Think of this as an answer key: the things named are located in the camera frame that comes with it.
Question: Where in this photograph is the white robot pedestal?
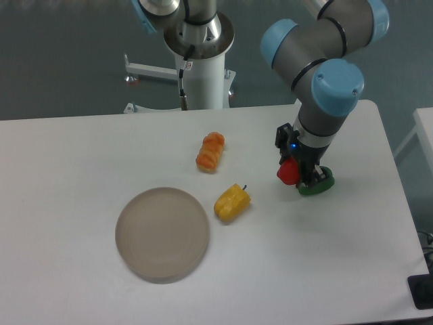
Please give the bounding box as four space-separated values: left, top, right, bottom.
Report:
124 12 236 110

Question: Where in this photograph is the green bell pepper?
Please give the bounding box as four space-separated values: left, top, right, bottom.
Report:
296 166 335 196

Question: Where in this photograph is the orange bell pepper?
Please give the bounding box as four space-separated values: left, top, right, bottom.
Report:
196 132 225 173

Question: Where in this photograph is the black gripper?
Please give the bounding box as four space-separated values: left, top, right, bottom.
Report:
275 123 329 186

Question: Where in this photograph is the black device at edge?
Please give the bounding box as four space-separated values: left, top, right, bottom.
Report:
407 274 432 310

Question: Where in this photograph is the round beige plate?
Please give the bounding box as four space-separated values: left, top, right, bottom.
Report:
115 187 210 284

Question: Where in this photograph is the red bell pepper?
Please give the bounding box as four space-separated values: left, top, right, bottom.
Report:
277 157 300 186

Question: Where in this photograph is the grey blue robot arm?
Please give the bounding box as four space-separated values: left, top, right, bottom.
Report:
133 1 390 195

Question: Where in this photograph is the yellow bell pepper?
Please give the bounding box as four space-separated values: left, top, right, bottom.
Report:
214 183 251 223

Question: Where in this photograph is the white side table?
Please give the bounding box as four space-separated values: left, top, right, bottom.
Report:
393 107 432 171

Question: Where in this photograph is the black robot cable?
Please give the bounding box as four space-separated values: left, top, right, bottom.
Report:
177 45 196 112

